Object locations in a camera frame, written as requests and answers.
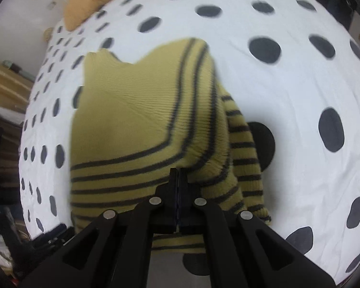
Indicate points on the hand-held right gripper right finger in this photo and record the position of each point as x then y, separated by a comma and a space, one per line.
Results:
183, 204

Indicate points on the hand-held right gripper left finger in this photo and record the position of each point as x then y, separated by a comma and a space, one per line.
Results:
173, 204

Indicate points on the yellow striped knit sweater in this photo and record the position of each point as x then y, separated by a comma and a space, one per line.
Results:
132, 111

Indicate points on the white polka dot bed sheet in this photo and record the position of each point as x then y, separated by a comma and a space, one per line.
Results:
288, 96

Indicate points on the wooden nightstand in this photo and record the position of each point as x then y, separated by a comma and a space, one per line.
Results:
6, 81

